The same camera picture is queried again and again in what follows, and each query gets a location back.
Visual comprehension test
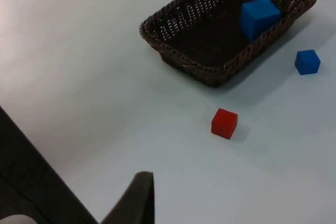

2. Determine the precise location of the small red cube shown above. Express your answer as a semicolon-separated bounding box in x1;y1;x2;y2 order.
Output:
211;108;239;140

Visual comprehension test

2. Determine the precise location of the large blue cube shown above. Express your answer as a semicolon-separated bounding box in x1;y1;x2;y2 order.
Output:
239;0;282;42

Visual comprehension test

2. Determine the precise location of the dark brown wicker basket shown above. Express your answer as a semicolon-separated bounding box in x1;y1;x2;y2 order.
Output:
139;0;318;88

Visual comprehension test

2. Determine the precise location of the small blue cube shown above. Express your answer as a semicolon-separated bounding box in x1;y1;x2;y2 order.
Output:
294;49;321;76

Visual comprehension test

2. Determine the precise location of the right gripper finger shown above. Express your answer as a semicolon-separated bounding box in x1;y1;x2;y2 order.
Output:
100;171;156;224

